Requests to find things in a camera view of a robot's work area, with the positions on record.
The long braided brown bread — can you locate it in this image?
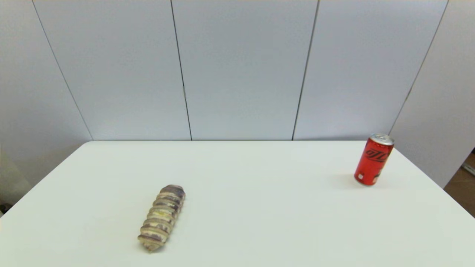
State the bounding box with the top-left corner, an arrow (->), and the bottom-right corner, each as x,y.
138,185 -> 186,253

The red cola can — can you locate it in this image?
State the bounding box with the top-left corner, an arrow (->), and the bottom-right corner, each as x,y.
354,133 -> 395,187

